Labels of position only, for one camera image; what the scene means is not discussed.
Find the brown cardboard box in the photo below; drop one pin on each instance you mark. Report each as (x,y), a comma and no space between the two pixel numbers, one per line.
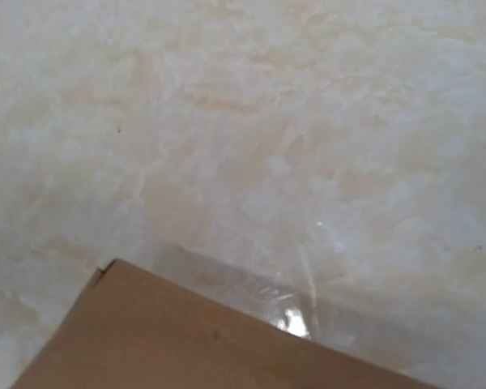
(129,328)

